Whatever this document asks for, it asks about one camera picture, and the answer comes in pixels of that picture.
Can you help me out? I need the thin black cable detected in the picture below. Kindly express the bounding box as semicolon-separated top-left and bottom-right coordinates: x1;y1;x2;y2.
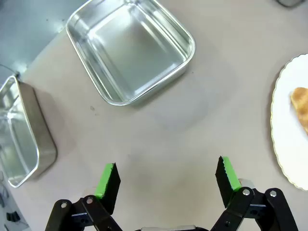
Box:
0;64;20;77

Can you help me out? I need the large steel container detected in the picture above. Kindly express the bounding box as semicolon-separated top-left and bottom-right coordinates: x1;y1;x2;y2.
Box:
65;0;196;106

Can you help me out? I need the toasted bread slice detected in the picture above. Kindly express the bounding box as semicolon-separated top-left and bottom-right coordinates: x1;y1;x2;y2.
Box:
290;87;308;135

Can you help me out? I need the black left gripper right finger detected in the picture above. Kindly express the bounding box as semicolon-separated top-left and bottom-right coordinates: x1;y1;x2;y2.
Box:
208;155;299;231

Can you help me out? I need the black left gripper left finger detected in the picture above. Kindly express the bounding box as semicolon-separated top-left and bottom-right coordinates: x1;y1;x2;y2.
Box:
45;162;124;231

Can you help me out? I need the white scalloped plate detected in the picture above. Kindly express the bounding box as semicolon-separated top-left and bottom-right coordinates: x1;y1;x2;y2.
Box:
270;53;308;192

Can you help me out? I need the small steel container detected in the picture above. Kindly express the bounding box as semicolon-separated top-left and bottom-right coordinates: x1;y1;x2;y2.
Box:
0;75;58;188

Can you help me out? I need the grey object at edge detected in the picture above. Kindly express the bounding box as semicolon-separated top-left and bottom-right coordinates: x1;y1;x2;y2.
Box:
275;0;304;7

